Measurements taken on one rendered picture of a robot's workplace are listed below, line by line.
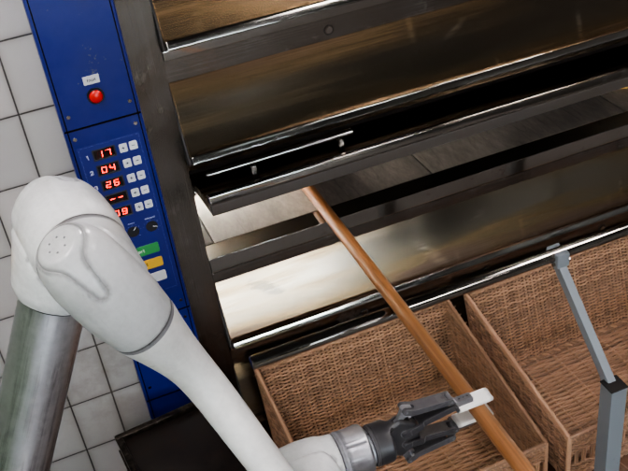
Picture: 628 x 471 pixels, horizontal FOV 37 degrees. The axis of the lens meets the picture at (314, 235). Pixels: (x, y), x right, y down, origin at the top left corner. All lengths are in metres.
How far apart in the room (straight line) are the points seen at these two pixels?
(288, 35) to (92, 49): 0.41
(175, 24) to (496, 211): 1.02
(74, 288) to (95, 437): 1.24
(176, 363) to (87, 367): 0.96
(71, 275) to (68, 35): 0.75
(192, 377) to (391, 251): 1.11
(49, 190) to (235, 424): 0.42
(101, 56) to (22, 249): 0.62
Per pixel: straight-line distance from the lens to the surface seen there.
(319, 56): 2.06
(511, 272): 2.05
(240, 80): 2.01
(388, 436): 1.62
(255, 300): 2.28
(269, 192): 1.95
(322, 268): 2.31
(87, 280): 1.19
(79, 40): 1.85
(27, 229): 1.33
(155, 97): 1.95
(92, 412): 2.35
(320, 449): 1.59
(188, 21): 1.90
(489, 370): 2.40
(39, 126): 1.93
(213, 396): 1.36
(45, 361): 1.43
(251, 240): 2.20
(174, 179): 2.04
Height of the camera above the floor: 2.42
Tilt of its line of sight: 34 degrees down
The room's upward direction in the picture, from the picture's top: 8 degrees counter-clockwise
